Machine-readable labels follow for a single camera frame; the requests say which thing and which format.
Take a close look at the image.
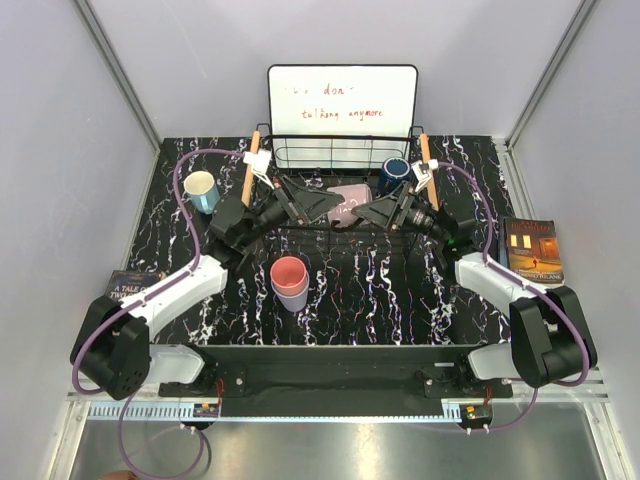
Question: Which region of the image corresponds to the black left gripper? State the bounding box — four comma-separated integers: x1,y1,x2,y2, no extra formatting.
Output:
238,175,343,248

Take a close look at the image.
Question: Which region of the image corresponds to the pink plastic cup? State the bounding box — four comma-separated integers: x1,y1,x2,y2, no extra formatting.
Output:
270,256,307,296

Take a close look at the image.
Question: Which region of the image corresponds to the dark night scene book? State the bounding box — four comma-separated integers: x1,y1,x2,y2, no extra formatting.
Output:
499,217,565,287

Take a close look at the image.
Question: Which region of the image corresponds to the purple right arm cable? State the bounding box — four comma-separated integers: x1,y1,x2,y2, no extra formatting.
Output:
434,160,601,434

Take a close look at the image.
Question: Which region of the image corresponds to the light blue ceramic mug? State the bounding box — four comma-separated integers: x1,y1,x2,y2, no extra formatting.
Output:
183,171,220,215

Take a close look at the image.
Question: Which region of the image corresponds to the lavender plastic cup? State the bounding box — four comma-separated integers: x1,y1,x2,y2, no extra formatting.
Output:
275,287,308,313

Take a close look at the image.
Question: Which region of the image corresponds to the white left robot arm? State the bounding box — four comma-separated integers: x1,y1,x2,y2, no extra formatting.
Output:
70,177,344,400

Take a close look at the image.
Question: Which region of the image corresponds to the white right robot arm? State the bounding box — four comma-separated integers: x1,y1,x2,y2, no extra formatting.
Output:
353,191,598,397

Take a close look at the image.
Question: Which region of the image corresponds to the right wooden rack handle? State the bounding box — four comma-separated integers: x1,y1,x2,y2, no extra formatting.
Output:
419,133,439,210

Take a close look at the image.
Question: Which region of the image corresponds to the white whiteboard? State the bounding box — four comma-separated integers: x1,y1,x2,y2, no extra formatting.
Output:
267,64,418,169

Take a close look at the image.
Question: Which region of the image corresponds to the left wooden rack handle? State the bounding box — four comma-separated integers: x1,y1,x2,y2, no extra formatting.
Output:
241,130,260,207

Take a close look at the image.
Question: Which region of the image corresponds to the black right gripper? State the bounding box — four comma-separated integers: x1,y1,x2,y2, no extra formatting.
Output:
352,181,448,244

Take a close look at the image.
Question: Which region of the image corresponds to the tale of two cities book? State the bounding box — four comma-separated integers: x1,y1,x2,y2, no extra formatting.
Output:
104,270,166,302

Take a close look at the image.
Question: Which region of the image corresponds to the mauve ceramic mug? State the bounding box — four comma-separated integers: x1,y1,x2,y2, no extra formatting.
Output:
327,183,372,228

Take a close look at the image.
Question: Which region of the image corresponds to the wooden rack handle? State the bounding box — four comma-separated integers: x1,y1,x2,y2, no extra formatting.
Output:
419,133,439,210
241,130,260,207

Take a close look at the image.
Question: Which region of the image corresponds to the black wire dish rack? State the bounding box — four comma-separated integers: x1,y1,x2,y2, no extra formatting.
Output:
256,123,424,233

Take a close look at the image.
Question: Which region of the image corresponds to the dark blue ceramic mug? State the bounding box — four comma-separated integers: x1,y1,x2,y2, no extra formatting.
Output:
378,157,411,196

